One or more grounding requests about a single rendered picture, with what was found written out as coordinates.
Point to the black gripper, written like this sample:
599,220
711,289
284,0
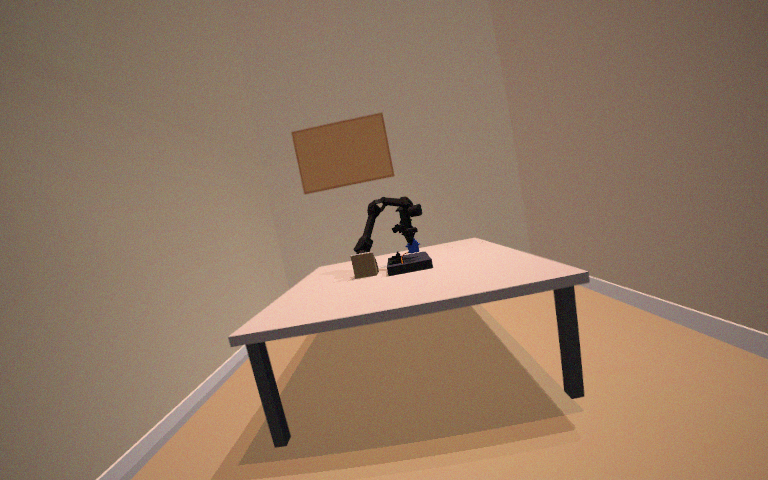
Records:
409,231

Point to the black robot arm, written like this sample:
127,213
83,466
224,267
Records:
407,209

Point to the blue micro servo with orange cable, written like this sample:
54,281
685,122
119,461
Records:
412,248

